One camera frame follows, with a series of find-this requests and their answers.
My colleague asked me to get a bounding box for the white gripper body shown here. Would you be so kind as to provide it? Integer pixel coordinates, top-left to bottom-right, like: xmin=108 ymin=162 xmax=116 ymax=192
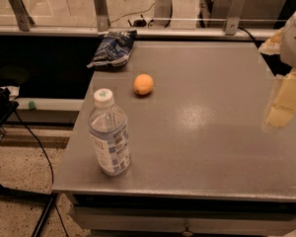
xmin=280 ymin=11 xmax=296 ymax=67

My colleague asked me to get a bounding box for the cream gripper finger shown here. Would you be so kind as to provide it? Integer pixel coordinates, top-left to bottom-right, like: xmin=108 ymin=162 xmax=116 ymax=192
xmin=260 ymin=67 xmax=296 ymax=133
xmin=259 ymin=28 xmax=283 ymax=55

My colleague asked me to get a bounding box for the clear plastic water bottle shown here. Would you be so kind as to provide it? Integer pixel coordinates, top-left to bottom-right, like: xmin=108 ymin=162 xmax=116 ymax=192
xmin=88 ymin=88 xmax=131 ymax=176

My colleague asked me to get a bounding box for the orange fruit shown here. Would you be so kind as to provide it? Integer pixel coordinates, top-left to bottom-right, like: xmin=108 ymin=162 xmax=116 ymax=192
xmin=133 ymin=74 xmax=154 ymax=96

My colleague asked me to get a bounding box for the blue chip bag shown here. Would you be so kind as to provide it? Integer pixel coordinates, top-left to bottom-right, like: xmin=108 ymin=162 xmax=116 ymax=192
xmin=87 ymin=30 xmax=137 ymax=68

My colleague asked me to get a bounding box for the grey table drawer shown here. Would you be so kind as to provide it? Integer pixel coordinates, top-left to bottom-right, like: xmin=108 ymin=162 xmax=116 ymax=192
xmin=69 ymin=206 xmax=296 ymax=236

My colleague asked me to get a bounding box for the small green object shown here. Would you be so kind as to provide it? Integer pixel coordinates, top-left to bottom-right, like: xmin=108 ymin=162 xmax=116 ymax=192
xmin=28 ymin=101 xmax=37 ymax=110

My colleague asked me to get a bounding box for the black stand leg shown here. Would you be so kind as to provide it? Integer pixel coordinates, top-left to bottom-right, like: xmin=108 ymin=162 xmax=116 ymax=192
xmin=0 ymin=184 xmax=57 ymax=237

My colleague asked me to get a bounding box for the middle metal railing bracket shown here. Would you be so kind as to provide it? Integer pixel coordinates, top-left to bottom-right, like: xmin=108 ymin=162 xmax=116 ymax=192
xmin=94 ymin=0 xmax=111 ymax=32

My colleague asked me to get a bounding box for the left metal railing bracket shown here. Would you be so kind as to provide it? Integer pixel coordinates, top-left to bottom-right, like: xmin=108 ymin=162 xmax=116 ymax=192
xmin=8 ymin=0 xmax=35 ymax=32

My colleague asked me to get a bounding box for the black floor cable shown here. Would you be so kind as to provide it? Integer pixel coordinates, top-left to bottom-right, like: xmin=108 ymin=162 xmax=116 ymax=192
xmin=9 ymin=101 xmax=70 ymax=237

